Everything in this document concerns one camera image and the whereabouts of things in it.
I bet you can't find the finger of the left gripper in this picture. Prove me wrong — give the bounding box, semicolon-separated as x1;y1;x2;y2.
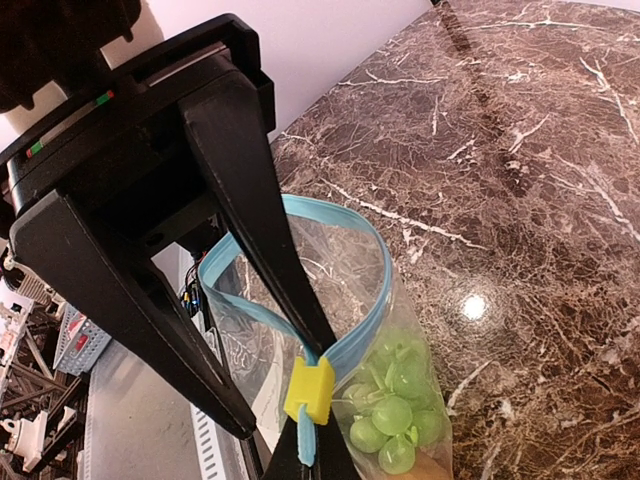
10;192;256;439

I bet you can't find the white slotted cable duct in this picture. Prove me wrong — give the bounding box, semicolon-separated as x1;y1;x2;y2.
190;404;228;480

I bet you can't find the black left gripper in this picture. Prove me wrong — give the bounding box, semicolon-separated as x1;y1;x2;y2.
1;14;335;353

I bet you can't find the blue-grey crate in background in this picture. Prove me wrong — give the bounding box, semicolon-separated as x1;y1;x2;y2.
53;303;111;376

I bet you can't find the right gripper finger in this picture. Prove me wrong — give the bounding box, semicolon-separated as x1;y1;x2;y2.
262;419;350;480

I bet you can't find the brown fried food piece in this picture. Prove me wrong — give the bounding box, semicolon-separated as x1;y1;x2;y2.
404;452;451;480

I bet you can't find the clear zip top bag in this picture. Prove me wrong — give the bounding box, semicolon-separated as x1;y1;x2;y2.
198;195;453;479

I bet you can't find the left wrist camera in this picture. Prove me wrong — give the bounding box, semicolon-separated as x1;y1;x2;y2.
1;0;164;135

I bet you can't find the green grape bunch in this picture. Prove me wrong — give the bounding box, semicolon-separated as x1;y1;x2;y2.
333;329;449;479

